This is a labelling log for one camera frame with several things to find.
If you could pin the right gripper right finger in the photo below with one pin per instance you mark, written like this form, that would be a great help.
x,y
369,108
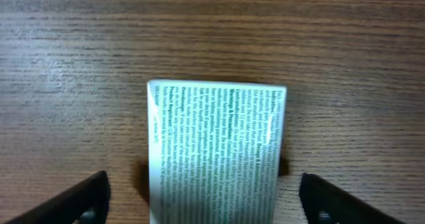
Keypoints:
x,y
324,202

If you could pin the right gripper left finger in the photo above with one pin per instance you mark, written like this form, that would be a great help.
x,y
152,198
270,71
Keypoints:
x,y
85,202

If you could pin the white green medicine box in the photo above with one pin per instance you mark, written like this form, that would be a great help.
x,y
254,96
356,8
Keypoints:
x,y
214,150

